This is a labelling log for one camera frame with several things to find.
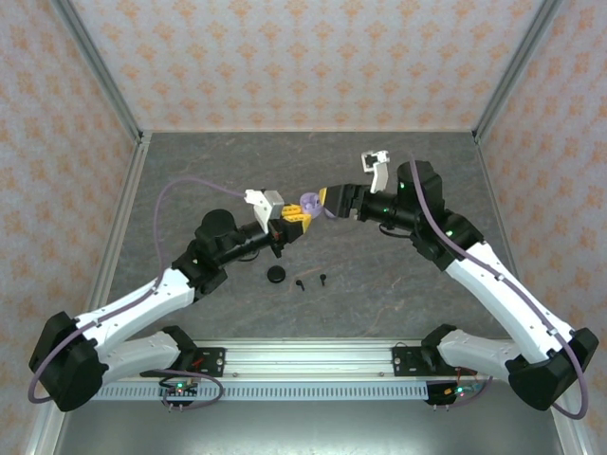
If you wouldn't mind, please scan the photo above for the thin purple board cable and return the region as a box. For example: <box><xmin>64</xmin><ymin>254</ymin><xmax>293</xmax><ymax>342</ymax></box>
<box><xmin>159</xmin><ymin>370</ymin><xmax>224</xmax><ymax>412</ymax></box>
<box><xmin>426</xmin><ymin>373</ymin><xmax>497</xmax><ymax>412</ymax></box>

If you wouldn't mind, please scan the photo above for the aluminium table side rail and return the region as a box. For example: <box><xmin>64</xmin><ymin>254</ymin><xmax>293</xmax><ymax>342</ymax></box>
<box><xmin>473</xmin><ymin>134</ymin><xmax>595</xmax><ymax>455</ymax></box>
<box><xmin>23</xmin><ymin>132</ymin><xmax>154</xmax><ymax>455</ymax></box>

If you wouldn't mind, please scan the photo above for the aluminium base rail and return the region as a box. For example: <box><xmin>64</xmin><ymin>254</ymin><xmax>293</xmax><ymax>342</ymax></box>
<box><xmin>222</xmin><ymin>344</ymin><xmax>397</xmax><ymax>380</ymax></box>

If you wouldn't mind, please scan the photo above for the white slotted cable duct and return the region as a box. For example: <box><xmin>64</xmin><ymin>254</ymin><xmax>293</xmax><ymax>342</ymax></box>
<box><xmin>92</xmin><ymin>381</ymin><xmax>432</xmax><ymax>403</ymax></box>

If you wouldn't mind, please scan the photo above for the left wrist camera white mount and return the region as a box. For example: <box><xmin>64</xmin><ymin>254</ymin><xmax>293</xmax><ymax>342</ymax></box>
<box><xmin>243</xmin><ymin>188</ymin><xmax>285</xmax><ymax>233</ymax></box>

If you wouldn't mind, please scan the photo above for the purple earbud charging case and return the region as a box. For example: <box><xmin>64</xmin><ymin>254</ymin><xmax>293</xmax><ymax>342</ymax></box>
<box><xmin>299</xmin><ymin>190</ymin><xmax>323</xmax><ymax>215</ymax></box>

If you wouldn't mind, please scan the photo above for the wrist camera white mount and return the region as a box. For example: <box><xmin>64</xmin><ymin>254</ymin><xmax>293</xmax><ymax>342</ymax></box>
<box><xmin>243</xmin><ymin>188</ymin><xmax>285</xmax><ymax>233</ymax></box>
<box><xmin>359</xmin><ymin>149</ymin><xmax>393</xmax><ymax>194</ymax></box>

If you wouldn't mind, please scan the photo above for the grey metal panel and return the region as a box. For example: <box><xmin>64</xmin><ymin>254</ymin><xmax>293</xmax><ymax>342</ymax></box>
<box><xmin>51</xmin><ymin>400</ymin><xmax>570</xmax><ymax>455</ymax></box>

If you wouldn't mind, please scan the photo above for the aluminium frame corner post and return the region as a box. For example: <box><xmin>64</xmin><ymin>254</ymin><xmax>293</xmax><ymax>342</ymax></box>
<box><xmin>49</xmin><ymin>0</ymin><xmax>146</xmax><ymax>143</ymax></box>
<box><xmin>472</xmin><ymin>0</ymin><xmax>568</xmax><ymax>143</ymax></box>

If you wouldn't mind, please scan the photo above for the small circuit board with LEDs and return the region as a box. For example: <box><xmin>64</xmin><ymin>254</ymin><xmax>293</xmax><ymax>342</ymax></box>
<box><xmin>160</xmin><ymin>378</ymin><xmax>200</xmax><ymax>399</ymax></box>
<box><xmin>443</xmin><ymin>383</ymin><xmax>480</xmax><ymax>399</ymax></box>

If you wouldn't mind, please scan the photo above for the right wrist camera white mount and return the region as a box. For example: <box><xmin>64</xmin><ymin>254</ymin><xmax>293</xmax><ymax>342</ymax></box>
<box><xmin>359</xmin><ymin>149</ymin><xmax>393</xmax><ymax>194</ymax></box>

